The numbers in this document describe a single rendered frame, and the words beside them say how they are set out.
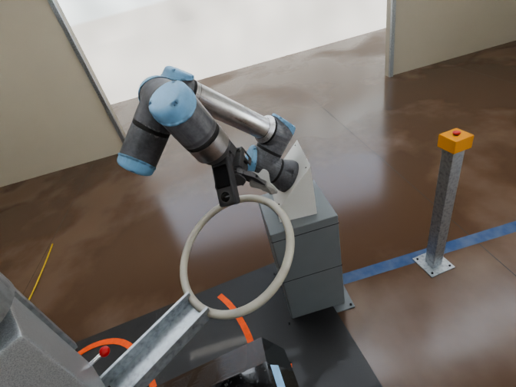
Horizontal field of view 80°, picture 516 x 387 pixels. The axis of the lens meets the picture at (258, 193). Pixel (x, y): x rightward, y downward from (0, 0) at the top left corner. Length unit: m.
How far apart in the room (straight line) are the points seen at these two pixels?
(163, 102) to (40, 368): 0.60
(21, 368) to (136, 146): 0.50
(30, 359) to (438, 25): 6.64
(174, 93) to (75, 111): 5.22
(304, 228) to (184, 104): 1.26
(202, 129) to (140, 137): 0.17
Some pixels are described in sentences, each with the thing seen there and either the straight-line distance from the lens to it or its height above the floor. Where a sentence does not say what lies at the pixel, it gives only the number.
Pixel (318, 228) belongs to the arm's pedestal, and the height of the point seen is 0.80.
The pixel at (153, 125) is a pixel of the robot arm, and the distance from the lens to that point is 0.74.
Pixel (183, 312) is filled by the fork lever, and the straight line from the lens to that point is 1.21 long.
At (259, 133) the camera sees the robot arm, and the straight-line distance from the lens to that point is 1.53.
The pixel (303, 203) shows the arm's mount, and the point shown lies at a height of 0.95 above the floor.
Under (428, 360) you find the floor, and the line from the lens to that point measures 2.28.
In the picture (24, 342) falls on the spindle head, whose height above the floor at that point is 1.55.
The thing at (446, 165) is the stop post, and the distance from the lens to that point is 2.09.
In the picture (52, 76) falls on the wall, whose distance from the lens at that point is 5.75.
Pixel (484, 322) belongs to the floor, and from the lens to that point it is 2.50.
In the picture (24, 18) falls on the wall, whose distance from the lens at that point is 5.69.
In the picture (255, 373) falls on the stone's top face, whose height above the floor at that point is 0.85.
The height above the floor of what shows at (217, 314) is 1.14.
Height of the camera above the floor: 2.02
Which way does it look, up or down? 35 degrees down
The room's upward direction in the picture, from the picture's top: 15 degrees counter-clockwise
